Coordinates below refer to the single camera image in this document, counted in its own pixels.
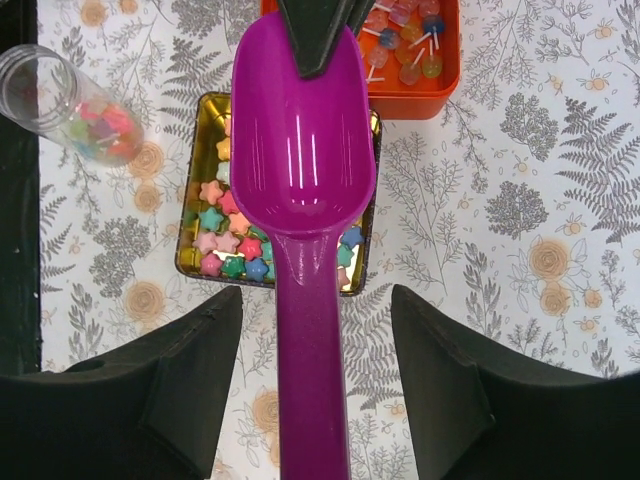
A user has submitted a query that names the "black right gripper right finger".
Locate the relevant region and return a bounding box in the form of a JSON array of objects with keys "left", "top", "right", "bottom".
[{"left": 391, "top": 285, "right": 639, "bottom": 479}]

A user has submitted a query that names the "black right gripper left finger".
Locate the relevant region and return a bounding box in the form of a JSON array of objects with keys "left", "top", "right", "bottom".
[{"left": 1, "top": 287, "right": 243, "bottom": 479}]

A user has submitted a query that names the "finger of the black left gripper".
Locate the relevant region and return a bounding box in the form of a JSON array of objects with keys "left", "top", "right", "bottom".
[{"left": 277, "top": 0, "right": 375, "bottom": 79}]

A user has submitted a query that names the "orange tray of lollipops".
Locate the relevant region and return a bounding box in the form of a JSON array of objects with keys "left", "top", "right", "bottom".
[{"left": 259, "top": 0, "right": 461, "bottom": 121}]

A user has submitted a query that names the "purple plastic scoop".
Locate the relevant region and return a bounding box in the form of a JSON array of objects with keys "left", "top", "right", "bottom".
[{"left": 230, "top": 12, "right": 376, "bottom": 479}]

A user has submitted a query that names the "tin of opaque star candies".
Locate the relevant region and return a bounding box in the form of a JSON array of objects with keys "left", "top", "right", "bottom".
[{"left": 175, "top": 92, "right": 375, "bottom": 296}]

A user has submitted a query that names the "clear glass jar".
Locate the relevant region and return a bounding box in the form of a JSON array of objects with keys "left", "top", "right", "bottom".
[{"left": 1, "top": 44, "right": 144, "bottom": 166}]

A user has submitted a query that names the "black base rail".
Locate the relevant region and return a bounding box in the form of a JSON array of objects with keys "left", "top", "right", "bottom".
[{"left": 0, "top": 0, "right": 44, "bottom": 376}]

